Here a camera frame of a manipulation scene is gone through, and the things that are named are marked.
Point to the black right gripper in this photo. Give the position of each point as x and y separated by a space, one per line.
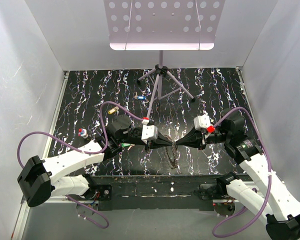
194 139

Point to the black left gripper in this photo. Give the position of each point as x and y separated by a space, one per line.
160 141

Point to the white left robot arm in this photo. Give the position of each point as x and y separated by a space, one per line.
41 179

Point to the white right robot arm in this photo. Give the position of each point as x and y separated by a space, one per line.
271 202

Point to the key with green tag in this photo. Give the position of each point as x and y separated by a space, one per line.
127 146

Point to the key with blue tag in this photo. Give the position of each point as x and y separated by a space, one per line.
139 97

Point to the key with yellow tag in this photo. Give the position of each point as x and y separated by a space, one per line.
113 110

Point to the white perforated music stand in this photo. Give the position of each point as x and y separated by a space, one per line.
163 25

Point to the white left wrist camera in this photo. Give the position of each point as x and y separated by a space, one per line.
149 132

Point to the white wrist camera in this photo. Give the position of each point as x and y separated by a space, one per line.
149 132
202 122

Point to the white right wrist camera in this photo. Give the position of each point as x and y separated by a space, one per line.
202 122

